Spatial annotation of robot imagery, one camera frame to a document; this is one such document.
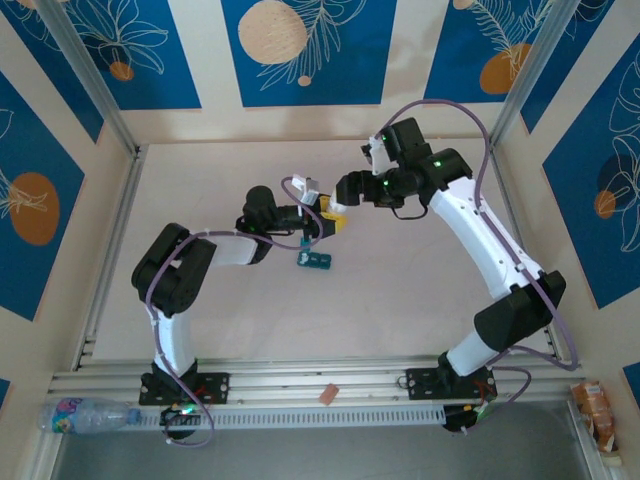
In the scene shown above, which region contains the teal pill organizer box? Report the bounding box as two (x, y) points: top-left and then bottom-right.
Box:
(295, 238), (334, 272)

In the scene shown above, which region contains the small controller board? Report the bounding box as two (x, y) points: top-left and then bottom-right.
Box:
(442, 399), (497, 435)
(158, 403), (201, 444)

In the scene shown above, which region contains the clear plastic water bottle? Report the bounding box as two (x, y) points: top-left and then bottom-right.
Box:
(38, 397), (143, 435)

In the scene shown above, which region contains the crumpled orange drink carton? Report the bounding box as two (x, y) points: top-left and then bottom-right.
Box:
(571, 380), (619, 454)

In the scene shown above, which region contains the thin black cable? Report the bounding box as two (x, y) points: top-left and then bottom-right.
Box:
(391, 199), (432, 221)

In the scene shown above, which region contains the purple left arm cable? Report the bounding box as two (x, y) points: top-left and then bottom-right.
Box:
(147, 175), (324, 450)

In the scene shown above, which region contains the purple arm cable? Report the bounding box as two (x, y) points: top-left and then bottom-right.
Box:
(147, 175), (324, 450)
(387, 98), (581, 436)

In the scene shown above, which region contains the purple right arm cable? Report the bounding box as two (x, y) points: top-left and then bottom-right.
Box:
(387, 98), (581, 436)

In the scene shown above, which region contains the aluminium side rail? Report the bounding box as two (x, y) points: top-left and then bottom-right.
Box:
(72, 144), (147, 372)
(485, 142), (565, 362)

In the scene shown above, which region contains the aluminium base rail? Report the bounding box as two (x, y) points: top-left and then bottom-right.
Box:
(48, 355), (587, 404)

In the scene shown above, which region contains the aluminium frame post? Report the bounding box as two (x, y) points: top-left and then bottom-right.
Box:
(37, 0), (142, 157)
(487, 0), (587, 151)

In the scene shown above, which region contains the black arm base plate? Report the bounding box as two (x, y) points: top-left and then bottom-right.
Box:
(138, 372), (231, 406)
(405, 367), (499, 401)

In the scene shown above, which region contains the slotted grey cable duct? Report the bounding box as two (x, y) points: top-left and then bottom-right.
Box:
(132, 404), (447, 432)

